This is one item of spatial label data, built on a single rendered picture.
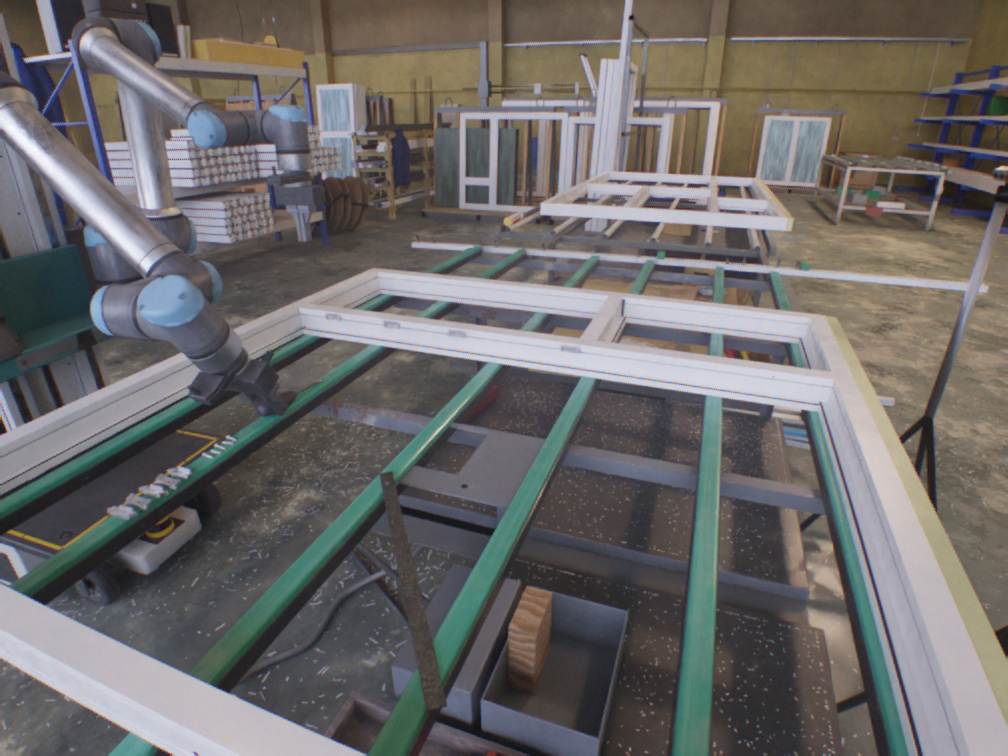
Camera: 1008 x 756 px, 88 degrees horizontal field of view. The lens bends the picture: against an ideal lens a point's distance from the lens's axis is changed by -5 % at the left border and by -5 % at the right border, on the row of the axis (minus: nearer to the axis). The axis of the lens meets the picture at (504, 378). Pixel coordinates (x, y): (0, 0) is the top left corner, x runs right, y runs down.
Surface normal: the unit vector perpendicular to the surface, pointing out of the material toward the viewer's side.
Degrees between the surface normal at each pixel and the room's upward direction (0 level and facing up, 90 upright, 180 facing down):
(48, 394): 90
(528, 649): 90
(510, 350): 90
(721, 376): 90
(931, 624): 0
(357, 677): 0
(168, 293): 31
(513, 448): 0
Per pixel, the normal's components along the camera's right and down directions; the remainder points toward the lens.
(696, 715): 0.00, -0.90
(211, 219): -0.34, 0.40
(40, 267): 0.96, 0.12
